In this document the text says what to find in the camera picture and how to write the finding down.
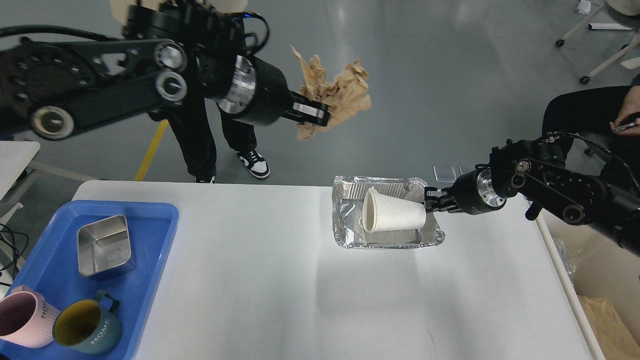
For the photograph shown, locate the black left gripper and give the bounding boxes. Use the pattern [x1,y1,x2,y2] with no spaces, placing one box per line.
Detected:
[215,55,330,127]

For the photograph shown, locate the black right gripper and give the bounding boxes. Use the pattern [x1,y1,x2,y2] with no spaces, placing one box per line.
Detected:
[425,169,506,215]

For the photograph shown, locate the brown paper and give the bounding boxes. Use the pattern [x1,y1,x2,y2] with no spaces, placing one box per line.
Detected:
[291,47,371,141]

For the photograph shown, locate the white paper cup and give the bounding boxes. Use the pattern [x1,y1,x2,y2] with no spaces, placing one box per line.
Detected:
[361,187,426,233]

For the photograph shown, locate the aluminium foil tray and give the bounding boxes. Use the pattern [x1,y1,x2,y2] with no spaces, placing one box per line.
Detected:
[332,175,446,249]

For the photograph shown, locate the square stainless steel tin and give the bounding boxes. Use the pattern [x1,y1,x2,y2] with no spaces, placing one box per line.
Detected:
[77,214,137,281]

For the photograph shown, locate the teal mug yellow inside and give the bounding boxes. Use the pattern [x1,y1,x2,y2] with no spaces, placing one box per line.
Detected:
[52,290,124,355]

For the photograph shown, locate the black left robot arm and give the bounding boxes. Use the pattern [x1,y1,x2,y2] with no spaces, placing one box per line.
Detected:
[0,0,330,141]

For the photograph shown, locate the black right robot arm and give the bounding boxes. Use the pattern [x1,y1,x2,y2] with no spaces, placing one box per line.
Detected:
[423,132,640,255]

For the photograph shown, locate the clear floor plate left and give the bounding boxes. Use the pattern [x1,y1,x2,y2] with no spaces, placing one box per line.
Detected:
[432,164,458,183]

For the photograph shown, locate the clear floor plate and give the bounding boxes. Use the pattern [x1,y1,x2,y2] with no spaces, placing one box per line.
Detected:
[432,164,458,183]
[458,165,476,176]

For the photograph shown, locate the clear floor plate right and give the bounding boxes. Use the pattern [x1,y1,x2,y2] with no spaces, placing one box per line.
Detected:
[458,165,476,176]

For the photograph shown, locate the standing person in black trousers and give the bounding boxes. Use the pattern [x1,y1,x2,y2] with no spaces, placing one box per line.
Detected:
[110,0,271,184]

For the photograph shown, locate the white plastic bin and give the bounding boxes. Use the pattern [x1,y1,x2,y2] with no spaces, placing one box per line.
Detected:
[535,210,640,360]

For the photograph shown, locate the seated person in black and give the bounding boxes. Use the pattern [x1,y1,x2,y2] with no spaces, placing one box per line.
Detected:
[541,75,640,179]

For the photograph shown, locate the smartphone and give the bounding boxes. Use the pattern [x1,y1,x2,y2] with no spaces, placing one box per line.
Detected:
[611,121,639,133]

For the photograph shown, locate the white office chair right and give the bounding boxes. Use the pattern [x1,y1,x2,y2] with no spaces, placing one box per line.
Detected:
[553,0,639,85]

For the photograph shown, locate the white side table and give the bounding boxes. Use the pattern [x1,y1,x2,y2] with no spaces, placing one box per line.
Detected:
[0,140,98,216]

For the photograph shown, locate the blue plastic tray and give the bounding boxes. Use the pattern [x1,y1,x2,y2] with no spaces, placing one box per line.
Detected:
[13,200,179,360]

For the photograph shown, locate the pink mug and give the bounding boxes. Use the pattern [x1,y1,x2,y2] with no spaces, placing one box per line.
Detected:
[0,285,61,349]

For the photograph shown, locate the black cables at left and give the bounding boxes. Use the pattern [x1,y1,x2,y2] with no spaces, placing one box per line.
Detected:
[0,222,30,273]

